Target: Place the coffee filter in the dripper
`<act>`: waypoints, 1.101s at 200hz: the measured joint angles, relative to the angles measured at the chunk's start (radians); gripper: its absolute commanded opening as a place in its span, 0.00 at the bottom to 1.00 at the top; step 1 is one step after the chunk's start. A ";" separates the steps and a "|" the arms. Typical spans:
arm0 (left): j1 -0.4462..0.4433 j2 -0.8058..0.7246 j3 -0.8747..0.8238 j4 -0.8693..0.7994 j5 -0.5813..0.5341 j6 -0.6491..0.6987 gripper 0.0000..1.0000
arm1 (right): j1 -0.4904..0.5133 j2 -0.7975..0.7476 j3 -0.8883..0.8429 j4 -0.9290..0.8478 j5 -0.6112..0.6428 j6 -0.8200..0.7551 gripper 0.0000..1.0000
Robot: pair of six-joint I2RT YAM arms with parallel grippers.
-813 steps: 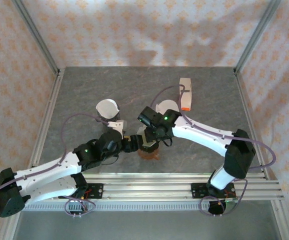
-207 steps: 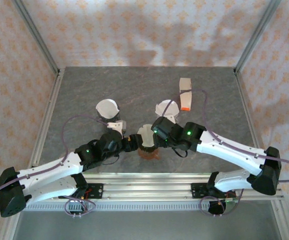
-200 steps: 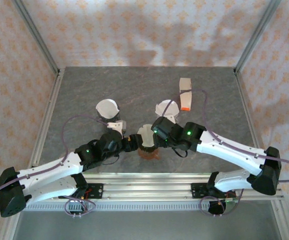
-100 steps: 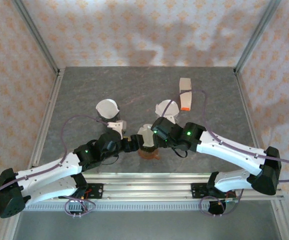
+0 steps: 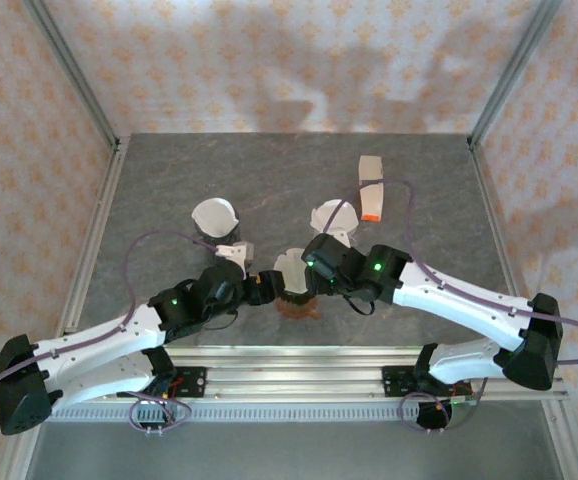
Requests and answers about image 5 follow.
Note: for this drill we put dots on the small green circuit board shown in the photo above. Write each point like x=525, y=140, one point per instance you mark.
x=464, y=404

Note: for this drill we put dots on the orange glass coffee server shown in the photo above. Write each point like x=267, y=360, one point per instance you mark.
x=299, y=311

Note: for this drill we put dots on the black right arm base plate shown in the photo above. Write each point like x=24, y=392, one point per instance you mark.
x=394, y=382

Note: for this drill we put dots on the clear plastic coffee dripper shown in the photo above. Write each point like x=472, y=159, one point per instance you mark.
x=351, y=239

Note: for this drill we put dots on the dark green coffee dripper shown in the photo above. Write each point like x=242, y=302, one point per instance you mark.
x=296, y=299

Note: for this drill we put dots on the white paper coffee filter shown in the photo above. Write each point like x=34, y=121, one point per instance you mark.
x=214, y=216
x=321, y=212
x=291, y=272

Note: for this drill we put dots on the aluminium frame post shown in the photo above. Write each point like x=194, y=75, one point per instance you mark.
x=514, y=75
x=69, y=70

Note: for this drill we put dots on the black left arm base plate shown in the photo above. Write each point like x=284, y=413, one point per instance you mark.
x=194, y=382

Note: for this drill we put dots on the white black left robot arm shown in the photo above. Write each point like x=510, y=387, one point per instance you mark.
x=99, y=340

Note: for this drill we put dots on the smoke grey coffee dripper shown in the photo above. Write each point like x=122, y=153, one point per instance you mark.
x=234, y=235

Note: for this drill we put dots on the coffee filter paper package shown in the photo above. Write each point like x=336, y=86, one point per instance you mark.
x=371, y=200

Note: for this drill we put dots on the aluminium side rail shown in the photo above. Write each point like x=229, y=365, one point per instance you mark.
x=92, y=240
x=501, y=240

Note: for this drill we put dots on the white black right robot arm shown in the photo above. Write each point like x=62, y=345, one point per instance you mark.
x=449, y=305

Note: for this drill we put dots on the aluminium mounting rail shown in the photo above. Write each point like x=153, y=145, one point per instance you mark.
x=294, y=380

